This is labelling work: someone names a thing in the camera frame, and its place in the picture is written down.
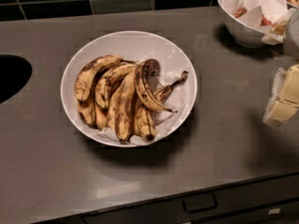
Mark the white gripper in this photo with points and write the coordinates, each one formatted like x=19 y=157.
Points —
x=292 y=34

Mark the curved dark spotted banana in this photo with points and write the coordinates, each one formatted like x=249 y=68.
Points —
x=143 y=89

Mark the white bowl with paper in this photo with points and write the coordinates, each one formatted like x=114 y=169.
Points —
x=255 y=23

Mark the white paper in bowl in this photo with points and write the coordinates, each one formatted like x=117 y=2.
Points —
x=182 y=99

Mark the small banana with stem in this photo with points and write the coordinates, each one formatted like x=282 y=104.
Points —
x=164 y=91

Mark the lower right short banana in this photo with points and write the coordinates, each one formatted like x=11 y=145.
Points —
x=143 y=122

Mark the large white bowl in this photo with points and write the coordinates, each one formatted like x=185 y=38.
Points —
x=131 y=45

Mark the large spotted banana centre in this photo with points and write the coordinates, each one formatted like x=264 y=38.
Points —
x=120 y=114

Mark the lower left banana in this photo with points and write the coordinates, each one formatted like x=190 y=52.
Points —
x=92 y=115

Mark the spotted banana far left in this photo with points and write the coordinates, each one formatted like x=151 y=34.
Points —
x=84 y=81

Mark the dark round sink hole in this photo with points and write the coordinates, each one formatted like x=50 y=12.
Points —
x=15 y=72

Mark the dark drawer front with handle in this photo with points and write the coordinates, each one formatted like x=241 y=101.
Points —
x=244 y=203

